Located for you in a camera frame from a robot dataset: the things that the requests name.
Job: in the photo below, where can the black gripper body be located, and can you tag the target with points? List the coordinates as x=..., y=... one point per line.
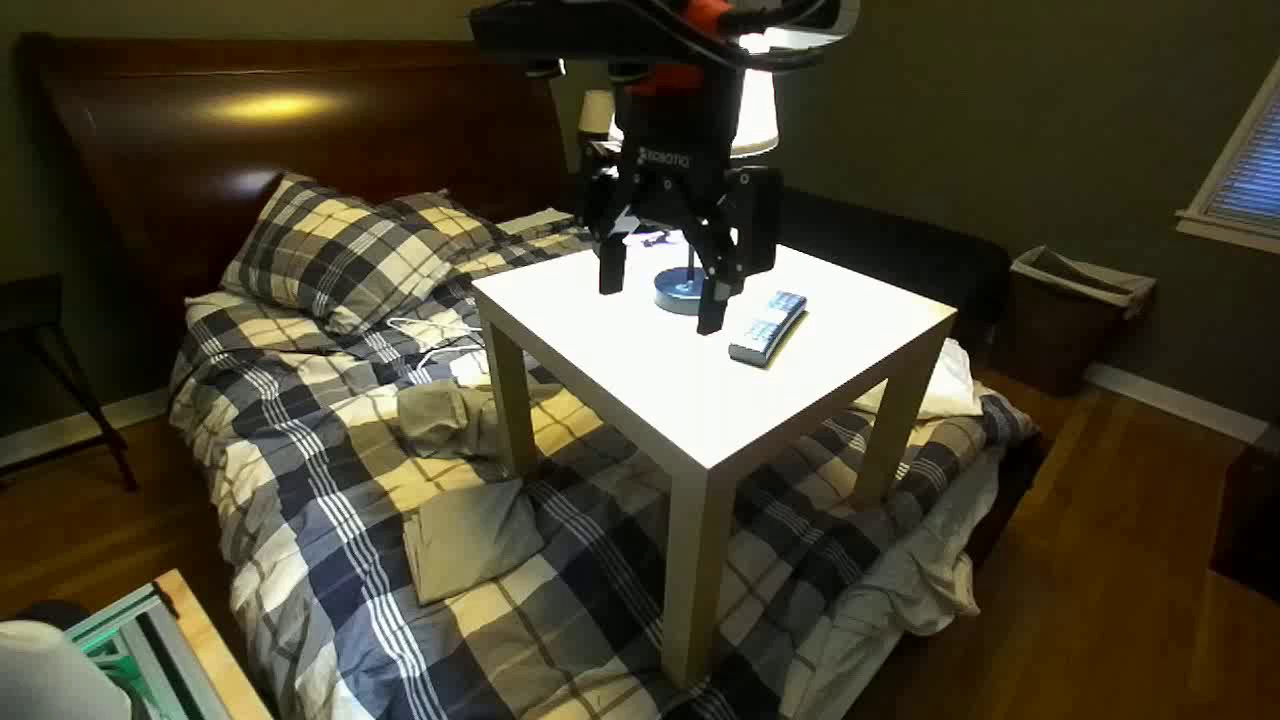
x=678, y=144

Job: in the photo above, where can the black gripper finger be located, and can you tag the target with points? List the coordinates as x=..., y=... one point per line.
x=608, y=262
x=723, y=284

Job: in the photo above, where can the black lamp with white shade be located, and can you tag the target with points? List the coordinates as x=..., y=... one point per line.
x=759, y=123

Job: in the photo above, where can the black Franka robot arm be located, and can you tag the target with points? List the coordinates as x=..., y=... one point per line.
x=575, y=33

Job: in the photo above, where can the red and white printed box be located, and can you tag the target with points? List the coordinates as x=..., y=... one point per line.
x=768, y=326

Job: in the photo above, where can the white square side table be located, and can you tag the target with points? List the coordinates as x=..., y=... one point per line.
x=642, y=372

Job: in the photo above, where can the black bench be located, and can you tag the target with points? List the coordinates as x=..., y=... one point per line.
x=906, y=255

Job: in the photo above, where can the white cushion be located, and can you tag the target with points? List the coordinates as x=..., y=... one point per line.
x=942, y=387

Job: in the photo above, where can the plaid pillow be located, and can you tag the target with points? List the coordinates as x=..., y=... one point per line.
x=335, y=255

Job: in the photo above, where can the brown wicker basket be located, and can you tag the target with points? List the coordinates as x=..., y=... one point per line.
x=1064, y=332

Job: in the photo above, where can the white bed sheet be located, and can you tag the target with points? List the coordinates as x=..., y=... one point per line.
x=906, y=587

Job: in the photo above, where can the dark wooden headboard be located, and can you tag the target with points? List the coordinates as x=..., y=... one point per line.
x=163, y=144

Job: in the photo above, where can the light wooden plank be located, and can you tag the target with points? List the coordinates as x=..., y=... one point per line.
x=214, y=655

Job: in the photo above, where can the dark small side table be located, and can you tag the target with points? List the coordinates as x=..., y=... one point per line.
x=32, y=304

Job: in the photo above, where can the dark wooden furniture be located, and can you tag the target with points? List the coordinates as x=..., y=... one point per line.
x=1252, y=521

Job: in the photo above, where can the green framed box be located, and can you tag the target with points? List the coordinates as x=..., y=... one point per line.
x=141, y=662

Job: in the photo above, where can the white rounded object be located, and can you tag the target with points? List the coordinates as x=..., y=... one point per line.
x=46, y=681

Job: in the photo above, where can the window with white frame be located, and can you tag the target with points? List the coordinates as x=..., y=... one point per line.
x=1245, y=173

